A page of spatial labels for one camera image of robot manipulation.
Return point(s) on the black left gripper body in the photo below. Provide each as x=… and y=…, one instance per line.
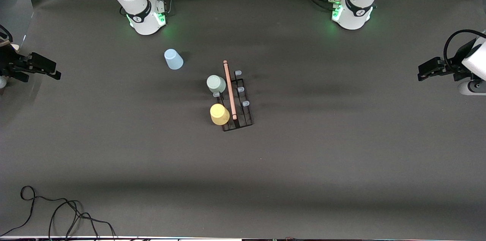
x=456, y=69

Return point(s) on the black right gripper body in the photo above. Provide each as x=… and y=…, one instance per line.
x=8, y=63

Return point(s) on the pale green plastic cup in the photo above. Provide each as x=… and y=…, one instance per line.
x=215, y=84

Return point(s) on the yellow plastic cup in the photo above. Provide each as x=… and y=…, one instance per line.
x=219, y=114

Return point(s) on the light blue plastic cup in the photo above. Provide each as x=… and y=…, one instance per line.
x=174, y=60

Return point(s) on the beige box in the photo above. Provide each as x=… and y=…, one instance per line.
x=14, y=47

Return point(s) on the dark grey table mat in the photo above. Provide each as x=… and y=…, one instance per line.
x=303, y=180

